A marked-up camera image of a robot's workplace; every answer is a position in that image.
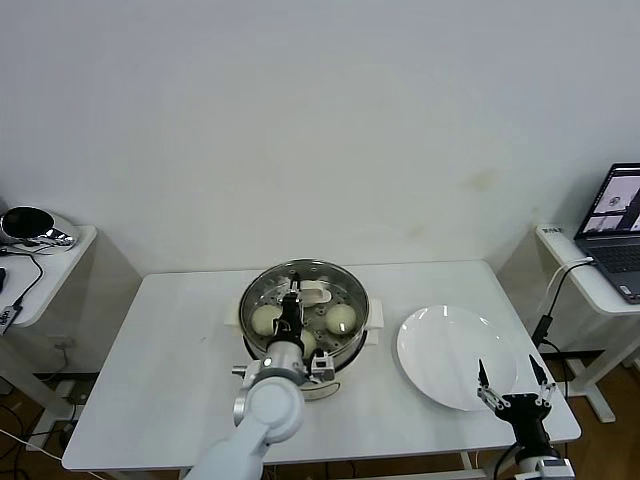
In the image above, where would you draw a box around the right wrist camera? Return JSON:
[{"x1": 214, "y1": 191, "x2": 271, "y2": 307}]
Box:
[{"x1": 535, "y1": 458, "x2": 576, "y2": 480}]

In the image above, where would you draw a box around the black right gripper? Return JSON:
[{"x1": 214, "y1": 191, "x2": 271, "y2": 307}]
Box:
[{"x1": 476, "y1": 354, "x2": 558, "y2": 460}]

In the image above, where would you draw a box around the white side table with headset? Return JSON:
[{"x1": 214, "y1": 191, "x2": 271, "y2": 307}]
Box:
[{"x1": 0, "y1": 224, "x2": 100, "y2": 451}]

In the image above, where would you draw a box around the white round plate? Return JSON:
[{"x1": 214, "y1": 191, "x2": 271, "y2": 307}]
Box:
[{"x1": 396, "y1": 304, "x2": 519, "y2": 413}]

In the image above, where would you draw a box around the grey usb hub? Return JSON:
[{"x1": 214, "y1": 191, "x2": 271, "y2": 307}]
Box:
[{"x1": 0, "y1": 301, "x2": 25, "y2": 337}]

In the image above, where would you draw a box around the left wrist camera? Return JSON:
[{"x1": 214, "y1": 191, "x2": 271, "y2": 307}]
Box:
[{"x1": 309, "y1": 349, "x2": 337, "y2": 385}]

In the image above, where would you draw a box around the stainless steel steamer basket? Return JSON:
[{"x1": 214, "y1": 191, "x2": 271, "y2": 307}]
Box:
[{"x1": 238, "y1": 258, "x2": 371, "y2": 374}]

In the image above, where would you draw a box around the black adapter cable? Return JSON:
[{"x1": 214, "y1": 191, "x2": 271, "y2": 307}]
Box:
[{"x1": 530, "y1": 267, "x2": 572, "y2": 397}]

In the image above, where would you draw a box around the cream electric cooking pot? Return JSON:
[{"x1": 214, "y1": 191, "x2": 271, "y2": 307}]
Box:
[{"x1": 223, "y1": 298, "x2": 386, "y2": 402}]

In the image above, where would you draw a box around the shiny chrome black device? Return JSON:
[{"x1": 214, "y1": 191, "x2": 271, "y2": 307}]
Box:
[{"x1": 0, "y1": 205, "x2": 83, "y2": 252}]

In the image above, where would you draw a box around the black cable on side table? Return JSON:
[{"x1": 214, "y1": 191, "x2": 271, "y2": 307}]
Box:
[{"x1": 0, "y1": 248, "x2": 45, "y2": 309}]

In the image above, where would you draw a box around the round glass pot lid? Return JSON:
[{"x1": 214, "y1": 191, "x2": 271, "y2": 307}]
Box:
[{"x1": 238, "y1": 258, "x2": 370, "y2": 359}]

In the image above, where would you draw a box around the grey open laptop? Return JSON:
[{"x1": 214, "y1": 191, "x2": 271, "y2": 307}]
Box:
[{"x1": 572, "y1": 162, "x2": 640, "y2": 306}]

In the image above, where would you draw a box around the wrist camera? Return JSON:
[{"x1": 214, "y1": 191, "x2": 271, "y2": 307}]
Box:
[
  {"x1": 535, "y1": 458, "x2": 576, "y2": 480},
  {"x1": 309, "y1": 349, "x2": 337, "y2": 385}
]

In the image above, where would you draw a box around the white laptop cable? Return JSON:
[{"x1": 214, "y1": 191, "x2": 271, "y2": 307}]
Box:
[{"x1": 537, "y1": 256, "x2": 595, "y2": 314}]

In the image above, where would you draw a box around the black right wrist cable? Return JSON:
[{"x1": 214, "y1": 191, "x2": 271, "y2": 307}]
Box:
[{"x1": 493, "y1": 441, "x2": 522, "y2": 480}]

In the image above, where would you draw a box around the white main table frame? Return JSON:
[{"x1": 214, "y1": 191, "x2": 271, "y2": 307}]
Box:
[{"x1": 64, "y1": 442, "x2": 539, "y2": 480}]

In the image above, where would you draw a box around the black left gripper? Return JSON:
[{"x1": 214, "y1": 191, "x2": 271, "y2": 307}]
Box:
[{"x1": 271, "y1": 270, "x2": 308, "y2": 347}]

